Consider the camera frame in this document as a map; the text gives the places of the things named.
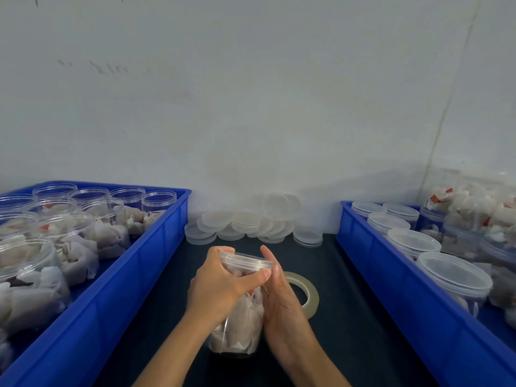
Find person's left hand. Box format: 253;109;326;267
185;246;273;332

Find group of lidded filled jars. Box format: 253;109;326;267
351;173;516;331

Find clear plastic jar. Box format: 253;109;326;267
205;250;275;358

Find group of open filled jars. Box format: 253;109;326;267
0;183;178;359

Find heap of loose tea bags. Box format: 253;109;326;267
56;205;164;286

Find person's left forearm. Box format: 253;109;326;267
132;313;215;387

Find blue plastic bin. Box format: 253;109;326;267
0;180;192;387
336;200;516;387

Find white tea bags in jar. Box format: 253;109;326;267
210;274;264;354

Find pile of clear plastic lids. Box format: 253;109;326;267
184;192;324;249

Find clear jar lid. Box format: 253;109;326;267
219;250;275;275

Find person's right forearm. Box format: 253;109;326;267
281;347;352;387

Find person's right hand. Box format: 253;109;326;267
260;245;320;368

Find clear tape roll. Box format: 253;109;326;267
282;271;320;320

